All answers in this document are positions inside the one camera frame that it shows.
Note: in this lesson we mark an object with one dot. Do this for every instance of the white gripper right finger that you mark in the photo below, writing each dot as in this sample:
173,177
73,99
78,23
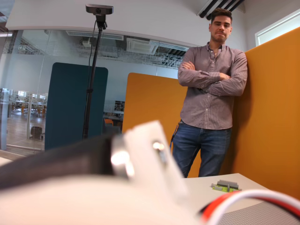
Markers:
150,145

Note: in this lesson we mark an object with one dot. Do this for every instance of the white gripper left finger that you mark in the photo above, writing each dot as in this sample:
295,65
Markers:
82,204

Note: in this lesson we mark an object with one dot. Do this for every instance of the black waste bin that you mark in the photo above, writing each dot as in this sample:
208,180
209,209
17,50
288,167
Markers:
36,132

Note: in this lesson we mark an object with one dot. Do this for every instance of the orange partition panel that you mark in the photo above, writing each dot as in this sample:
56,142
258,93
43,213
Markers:
152,100
269,117

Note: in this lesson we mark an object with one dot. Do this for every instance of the person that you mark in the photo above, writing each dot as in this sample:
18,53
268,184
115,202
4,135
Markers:
208,98

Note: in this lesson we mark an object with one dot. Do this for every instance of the grey and green brick assembly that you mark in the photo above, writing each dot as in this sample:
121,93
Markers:
226,185

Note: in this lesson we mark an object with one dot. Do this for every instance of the teal partition panel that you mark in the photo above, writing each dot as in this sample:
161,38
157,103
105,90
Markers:
70,105

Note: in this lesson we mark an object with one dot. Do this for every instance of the ceiling air conditioner cassette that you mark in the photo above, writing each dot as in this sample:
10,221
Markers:
140,45

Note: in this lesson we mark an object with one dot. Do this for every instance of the grey studded baseplate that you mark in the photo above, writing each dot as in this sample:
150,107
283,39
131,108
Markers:
257,215

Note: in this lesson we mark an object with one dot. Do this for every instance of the black webcam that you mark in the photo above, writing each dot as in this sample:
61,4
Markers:
99,9

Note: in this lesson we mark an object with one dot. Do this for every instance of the black camera stand pole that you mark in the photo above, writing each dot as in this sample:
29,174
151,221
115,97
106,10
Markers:
92,77

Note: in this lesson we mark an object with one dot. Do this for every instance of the white window frame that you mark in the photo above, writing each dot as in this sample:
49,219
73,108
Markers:
276,28

